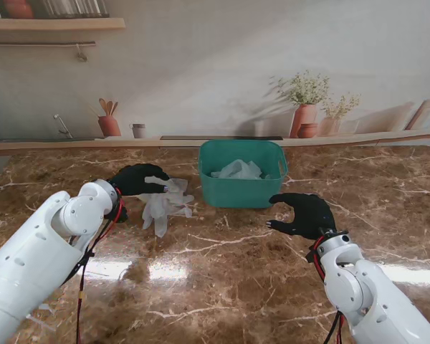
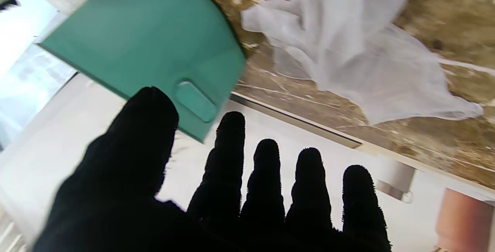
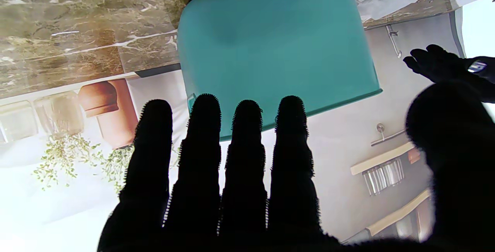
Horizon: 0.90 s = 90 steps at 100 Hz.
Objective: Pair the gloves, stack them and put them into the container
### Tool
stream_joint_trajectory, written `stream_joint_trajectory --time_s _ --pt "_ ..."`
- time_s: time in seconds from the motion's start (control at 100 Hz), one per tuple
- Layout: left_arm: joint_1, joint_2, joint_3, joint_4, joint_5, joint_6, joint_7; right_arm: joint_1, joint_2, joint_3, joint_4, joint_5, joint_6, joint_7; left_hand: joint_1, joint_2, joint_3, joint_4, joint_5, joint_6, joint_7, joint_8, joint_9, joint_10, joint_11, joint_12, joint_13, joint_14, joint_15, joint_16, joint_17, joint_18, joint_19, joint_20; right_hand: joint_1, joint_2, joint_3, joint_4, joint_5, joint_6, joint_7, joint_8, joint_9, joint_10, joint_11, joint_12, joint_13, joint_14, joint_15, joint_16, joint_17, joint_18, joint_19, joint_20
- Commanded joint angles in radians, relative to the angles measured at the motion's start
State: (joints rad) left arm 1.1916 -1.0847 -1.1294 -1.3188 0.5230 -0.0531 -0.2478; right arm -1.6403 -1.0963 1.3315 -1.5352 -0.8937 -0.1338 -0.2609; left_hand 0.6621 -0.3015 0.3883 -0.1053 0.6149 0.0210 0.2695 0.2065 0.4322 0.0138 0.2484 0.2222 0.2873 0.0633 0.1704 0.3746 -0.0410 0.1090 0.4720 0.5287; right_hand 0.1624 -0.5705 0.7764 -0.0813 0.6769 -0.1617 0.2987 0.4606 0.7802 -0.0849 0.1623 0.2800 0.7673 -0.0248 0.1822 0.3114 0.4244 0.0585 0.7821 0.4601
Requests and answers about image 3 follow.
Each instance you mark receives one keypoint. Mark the tall terracotta vase with plant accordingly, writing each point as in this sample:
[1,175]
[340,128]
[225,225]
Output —
[120,124]

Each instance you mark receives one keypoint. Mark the terracotta pot on shelf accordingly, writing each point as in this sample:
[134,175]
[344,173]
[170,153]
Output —
[413,155]

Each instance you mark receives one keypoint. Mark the small round terracotta pot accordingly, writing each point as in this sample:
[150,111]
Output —
[98,99]

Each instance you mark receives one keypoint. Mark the black strip behind table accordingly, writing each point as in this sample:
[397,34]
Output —
[158,70]

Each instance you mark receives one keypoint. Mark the metal wall rail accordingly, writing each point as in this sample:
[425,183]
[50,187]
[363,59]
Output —
[388,138]

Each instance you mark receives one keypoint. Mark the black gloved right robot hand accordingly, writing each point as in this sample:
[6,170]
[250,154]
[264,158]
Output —
[239,205]

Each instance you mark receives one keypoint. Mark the metal faucet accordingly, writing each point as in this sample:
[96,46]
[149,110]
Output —
[393,41]

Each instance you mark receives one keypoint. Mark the row of glass jars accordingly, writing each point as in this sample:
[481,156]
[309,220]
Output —
[383,174]

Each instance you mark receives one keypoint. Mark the wooden wall shelf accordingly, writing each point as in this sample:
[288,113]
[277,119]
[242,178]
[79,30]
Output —
[381,159]
[398,213]

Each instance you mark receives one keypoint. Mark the glass vase with flowers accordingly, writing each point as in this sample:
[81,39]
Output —
[60,114]

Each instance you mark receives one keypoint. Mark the translucent white disposable glove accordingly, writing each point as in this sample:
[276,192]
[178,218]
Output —
[375,4]

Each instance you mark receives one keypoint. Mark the teal plastic basket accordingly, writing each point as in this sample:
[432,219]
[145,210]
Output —
[270,43]

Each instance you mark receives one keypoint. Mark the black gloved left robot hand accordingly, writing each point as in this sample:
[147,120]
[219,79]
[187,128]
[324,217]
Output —
[444,66]

